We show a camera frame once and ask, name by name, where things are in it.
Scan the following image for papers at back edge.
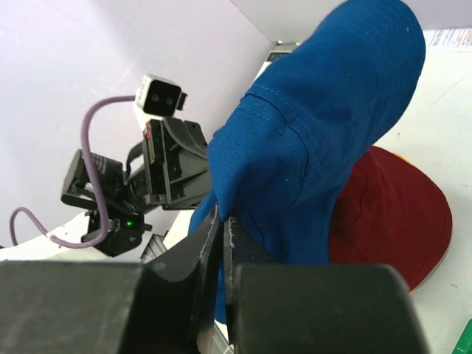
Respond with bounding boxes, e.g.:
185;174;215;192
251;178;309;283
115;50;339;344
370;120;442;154
428;28;471;52

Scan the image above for yellow bucket hat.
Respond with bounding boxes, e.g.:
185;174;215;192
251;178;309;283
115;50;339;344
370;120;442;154
392;152;453;294

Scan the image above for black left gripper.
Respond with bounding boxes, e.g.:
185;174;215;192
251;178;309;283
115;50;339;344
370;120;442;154
127;117;211;214

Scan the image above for dark red bucket hat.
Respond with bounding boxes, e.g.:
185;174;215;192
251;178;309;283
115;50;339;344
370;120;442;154
328;147;453;290

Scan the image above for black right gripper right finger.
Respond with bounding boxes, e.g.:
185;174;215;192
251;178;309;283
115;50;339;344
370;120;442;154
223;217;428;353

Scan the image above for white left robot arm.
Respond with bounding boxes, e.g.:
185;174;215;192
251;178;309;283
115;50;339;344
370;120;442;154
1;117;211;261

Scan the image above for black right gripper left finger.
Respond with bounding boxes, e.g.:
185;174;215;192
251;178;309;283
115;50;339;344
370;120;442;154
1;210;221;353

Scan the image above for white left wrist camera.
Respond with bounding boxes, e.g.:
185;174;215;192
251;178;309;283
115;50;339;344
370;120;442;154
133;74;187;131

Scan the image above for blue bucket hat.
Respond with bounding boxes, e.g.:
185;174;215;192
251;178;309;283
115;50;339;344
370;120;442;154
187;0;427;325

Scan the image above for green plastic tray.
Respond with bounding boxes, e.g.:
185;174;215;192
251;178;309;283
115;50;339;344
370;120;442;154
451;319;472;354

